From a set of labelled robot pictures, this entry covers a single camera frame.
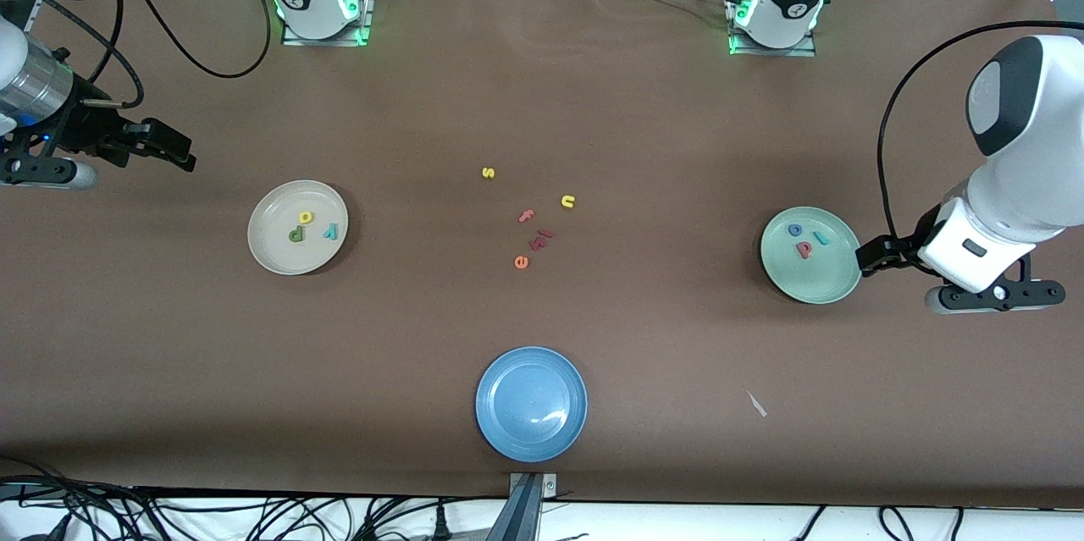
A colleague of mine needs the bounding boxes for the brown table cover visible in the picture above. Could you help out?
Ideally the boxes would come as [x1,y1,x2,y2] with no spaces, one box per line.
[0,0,1084,510]

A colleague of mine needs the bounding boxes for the loose black floor cables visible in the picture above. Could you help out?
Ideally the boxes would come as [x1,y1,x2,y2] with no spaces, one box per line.
[792,505,966,541]

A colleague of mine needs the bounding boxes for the long black right arm cable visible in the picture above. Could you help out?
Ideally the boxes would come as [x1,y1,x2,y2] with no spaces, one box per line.
[117,0,274,80]

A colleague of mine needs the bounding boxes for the beige round plate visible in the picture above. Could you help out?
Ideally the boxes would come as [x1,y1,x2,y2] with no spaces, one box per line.
[247,179,349,276]

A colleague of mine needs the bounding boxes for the blue round plate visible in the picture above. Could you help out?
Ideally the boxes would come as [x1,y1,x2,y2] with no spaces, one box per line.
[475,346,588,463]

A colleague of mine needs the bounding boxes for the pale green round plate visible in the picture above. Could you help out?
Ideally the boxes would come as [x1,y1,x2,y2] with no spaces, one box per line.
[760,207,864,305]

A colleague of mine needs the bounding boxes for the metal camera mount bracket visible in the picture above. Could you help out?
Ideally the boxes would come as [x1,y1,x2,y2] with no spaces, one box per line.
[506,472,559,541]

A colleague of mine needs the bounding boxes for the short black right arm cable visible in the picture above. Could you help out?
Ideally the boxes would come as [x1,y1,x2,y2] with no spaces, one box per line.
[34,0,145,110]

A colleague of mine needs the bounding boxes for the tangled black floor cables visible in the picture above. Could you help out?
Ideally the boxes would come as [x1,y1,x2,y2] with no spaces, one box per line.
[0,456,509,541]

